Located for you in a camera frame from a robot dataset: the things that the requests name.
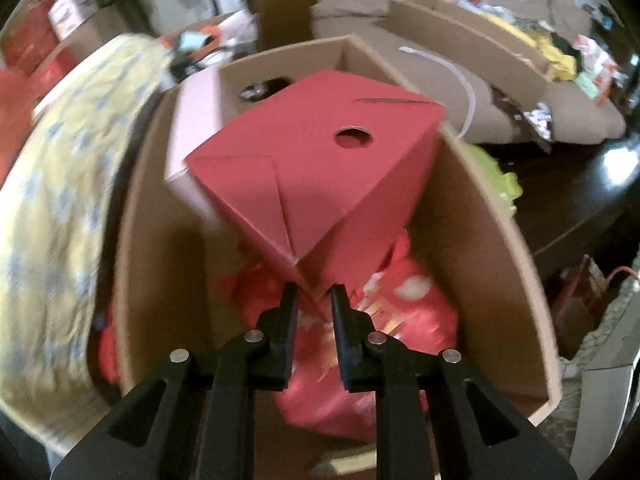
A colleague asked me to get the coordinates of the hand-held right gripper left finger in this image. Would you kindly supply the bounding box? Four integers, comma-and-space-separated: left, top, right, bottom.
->
50, 282, 301, 480

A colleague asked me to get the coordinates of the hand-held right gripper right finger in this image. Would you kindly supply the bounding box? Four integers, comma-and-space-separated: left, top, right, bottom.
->
331, 284, 576, 480

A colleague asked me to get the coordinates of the red cartoon gift bag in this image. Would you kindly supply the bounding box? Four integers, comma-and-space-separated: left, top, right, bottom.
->
215, 230, 461, 441

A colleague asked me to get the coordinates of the brown cardboard box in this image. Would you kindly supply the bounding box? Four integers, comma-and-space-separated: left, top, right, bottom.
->
112, 34, 563, 426

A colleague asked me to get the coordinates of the red paper carton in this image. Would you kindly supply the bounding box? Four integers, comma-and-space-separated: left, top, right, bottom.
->
184, 69, 447, 306

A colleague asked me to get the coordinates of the pink box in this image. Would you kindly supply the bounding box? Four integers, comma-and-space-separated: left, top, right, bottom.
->
164, 67, 301, 221

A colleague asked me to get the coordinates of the green plastic toy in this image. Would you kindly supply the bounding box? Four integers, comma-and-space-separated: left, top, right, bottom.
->
467, 142, 523, 216

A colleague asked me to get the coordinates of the brown paper shopping bag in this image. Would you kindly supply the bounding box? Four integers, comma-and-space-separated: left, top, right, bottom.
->
552, 255, 640, 361

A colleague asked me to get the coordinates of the white floor appliance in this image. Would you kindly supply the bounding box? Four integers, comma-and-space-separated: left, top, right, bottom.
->
560, 305, 640, 466

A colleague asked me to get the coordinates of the yellow checked tablecloth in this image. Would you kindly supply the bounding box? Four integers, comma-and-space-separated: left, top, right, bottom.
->
0, 34, 171, 441

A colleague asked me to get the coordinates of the brown sofa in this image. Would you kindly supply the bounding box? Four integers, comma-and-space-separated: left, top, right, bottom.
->
295, 0, 628, 143

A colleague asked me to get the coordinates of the long shallow cardboard tray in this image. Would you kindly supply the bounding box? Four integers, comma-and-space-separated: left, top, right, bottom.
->
375, 0, 556, 106

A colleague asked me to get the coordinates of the yellow plastic bag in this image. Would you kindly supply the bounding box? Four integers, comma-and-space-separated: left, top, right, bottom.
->
537, 32, 576, 81

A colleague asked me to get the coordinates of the orange white plastic bag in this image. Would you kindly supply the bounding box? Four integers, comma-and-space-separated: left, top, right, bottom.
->
575, 35, 631, 106

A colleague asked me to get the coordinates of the white cable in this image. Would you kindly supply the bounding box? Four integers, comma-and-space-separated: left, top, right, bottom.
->
398, 46, 476, 137

